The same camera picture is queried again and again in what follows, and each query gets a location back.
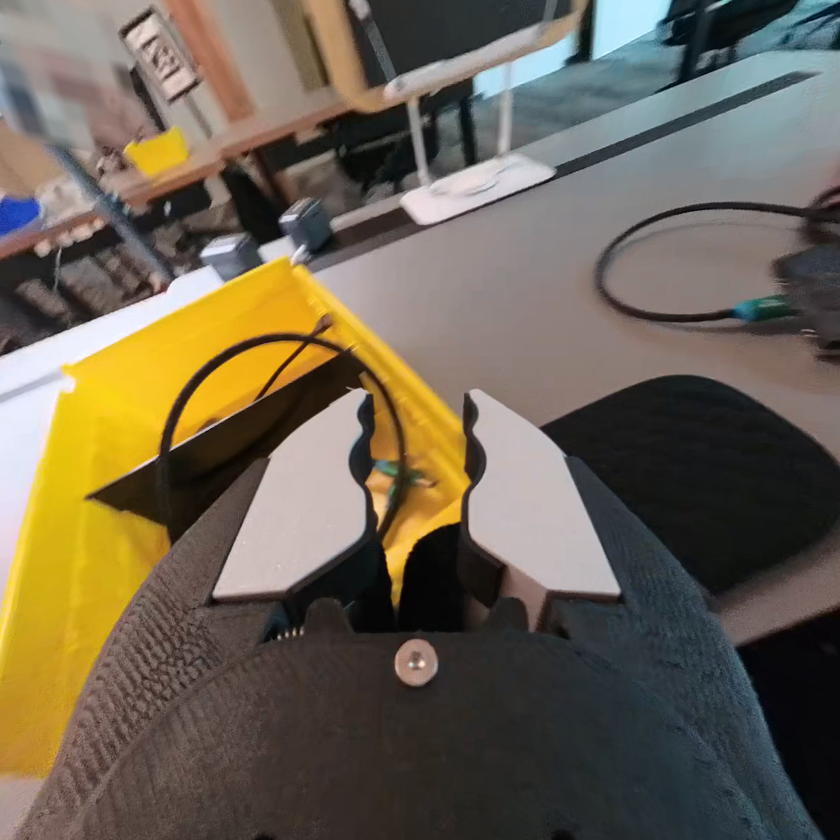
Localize large yellow plastic bin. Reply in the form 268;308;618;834
0;256;473;778

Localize small yellow bin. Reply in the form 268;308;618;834
123;126;190;178

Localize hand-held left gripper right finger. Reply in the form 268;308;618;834
461;387;624;603

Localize framed wall sign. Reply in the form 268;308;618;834
120;5;200;105

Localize black bin divider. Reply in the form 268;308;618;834
85;354;368;546

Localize wooden table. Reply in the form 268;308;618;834
0;85;408;263

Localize black monitor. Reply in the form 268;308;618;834
344;0;592;89

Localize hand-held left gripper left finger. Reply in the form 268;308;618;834
210;387;382;603

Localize black hdmi cable green plug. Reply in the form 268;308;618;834
594;200;840;324

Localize grey power adapter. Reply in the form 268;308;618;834
200;233;263;283
279;197;332;253

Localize green twist tie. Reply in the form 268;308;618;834
371;459;437;500

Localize white monitor stand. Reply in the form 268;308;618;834
384;56;559;227

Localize black round mat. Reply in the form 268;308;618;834
539;374;840;597

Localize blue bin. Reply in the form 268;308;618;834
0;196;46;237

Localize black office chair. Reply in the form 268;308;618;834
659;0;805;83

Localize thin black cable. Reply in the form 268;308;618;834
157;315;408;546

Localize black hdmi switch box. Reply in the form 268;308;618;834
773;246;840;361

